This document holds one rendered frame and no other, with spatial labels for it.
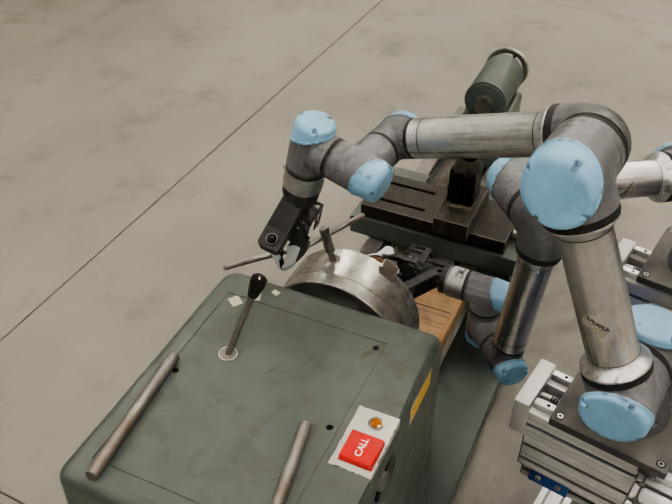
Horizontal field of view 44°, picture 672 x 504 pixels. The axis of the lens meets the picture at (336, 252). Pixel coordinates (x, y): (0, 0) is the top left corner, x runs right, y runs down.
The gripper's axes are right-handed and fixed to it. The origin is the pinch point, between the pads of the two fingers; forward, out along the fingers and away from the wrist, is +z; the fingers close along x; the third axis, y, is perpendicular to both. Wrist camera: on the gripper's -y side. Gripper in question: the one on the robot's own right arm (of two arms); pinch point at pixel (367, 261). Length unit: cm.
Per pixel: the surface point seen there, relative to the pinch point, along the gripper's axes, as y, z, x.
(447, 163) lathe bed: 82, 7, -22
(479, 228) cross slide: 38.8, -17.2, -11.1
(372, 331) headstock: -37.8, -17.2, 17.3
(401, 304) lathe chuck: -19.8, -16.4, 9.0
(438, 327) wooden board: 5.4, -18.2, -19.7
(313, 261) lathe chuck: -19.8, 4.7, 13.2
